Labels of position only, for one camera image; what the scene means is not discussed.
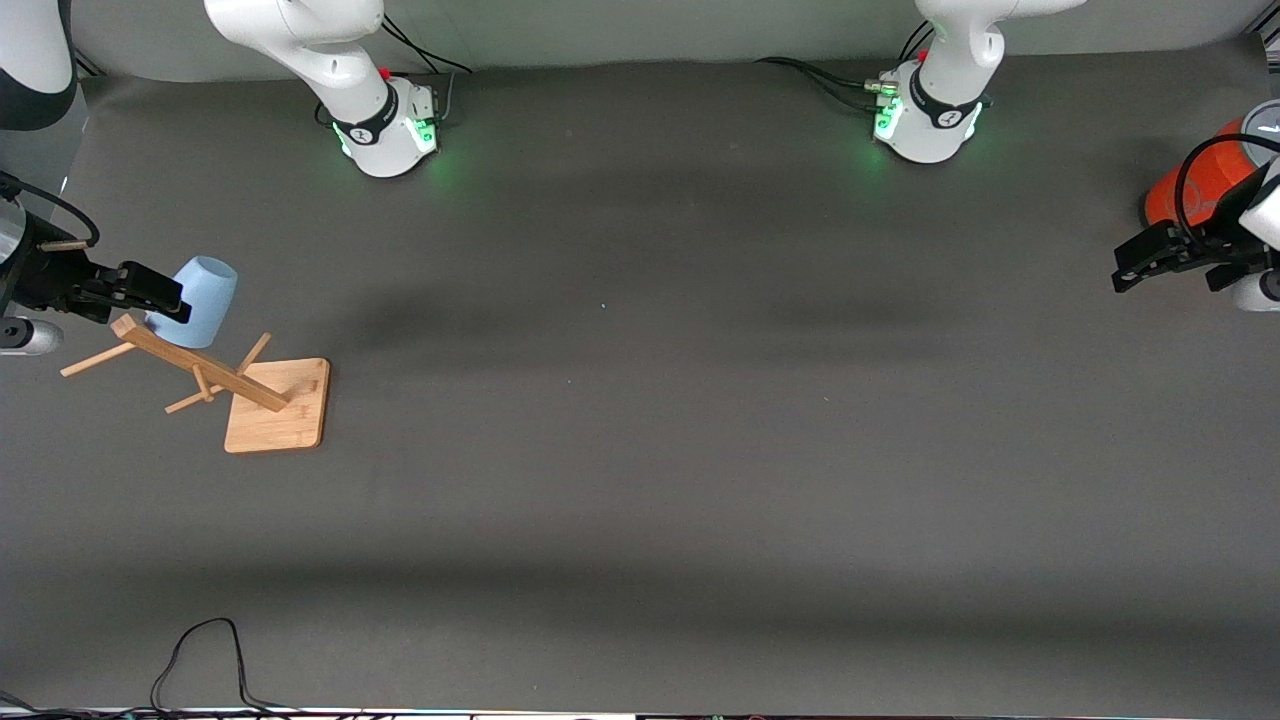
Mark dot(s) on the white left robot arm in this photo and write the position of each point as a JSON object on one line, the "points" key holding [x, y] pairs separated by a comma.
{"points": [[940, 90]]}

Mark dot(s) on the aluminium frame bar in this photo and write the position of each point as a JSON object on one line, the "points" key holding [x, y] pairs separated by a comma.
{"points": [[88, 65], [1268, 40]]}

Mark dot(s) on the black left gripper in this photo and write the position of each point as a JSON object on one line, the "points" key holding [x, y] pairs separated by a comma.
{"points": [[1226, 238]]}

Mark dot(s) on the light blue cup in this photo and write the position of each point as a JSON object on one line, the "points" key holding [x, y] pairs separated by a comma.
{"points": [[205, 300]]}

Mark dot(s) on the wooden cup rack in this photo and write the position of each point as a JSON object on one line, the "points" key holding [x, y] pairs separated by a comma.
{"points": [[275, 415]]}

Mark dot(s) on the dark grey table mat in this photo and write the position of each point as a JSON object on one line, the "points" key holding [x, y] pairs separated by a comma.
{"points": [[640, 450]]}

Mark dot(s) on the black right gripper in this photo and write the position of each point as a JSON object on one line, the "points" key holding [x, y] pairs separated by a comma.
{"points": [[40, 276]]}

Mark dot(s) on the orange cylindrical can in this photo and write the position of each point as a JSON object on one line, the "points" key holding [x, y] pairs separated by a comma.
{"points": [[1205, 180]]}

